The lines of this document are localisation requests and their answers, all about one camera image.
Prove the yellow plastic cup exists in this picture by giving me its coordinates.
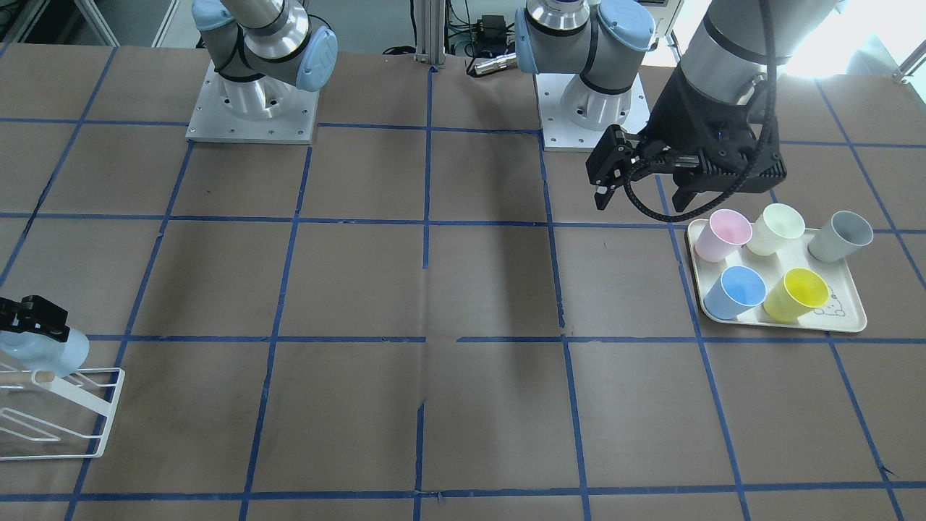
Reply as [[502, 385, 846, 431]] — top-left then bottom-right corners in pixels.
[[762, 268, 830, 323]]

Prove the pink plastic cup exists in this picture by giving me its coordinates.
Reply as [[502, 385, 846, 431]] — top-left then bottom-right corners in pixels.
[[694, 210, 753, 263]]

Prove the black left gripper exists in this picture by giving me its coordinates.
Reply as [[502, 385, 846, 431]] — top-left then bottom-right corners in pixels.
[[586, 68, 787, 212]]

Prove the aluminium frame post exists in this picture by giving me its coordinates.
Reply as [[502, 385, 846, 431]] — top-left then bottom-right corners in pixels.
[[411, 0, 449, 69]]

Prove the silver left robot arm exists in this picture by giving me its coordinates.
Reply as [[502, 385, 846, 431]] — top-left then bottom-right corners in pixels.
[[514, 1, 836, 222]]

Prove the light blue plastic cup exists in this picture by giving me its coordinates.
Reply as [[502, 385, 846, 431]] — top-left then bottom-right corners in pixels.
[[1, 329, 90, 377]]

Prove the white wire cup rack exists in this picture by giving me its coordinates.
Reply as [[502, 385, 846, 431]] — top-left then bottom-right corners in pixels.
[[1, 366, 126, 462]]

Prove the pale green plastic cup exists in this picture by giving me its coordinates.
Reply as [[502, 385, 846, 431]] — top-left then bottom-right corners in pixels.
[[745, 203, 806, 256]]

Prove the cream plastic tray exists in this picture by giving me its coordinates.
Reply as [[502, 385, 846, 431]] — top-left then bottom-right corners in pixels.
[[686, 219, 869, 333]]

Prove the grey plastic cup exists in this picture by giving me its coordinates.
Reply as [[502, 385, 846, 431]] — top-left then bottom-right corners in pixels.
[[807, 210, 874, 263]]

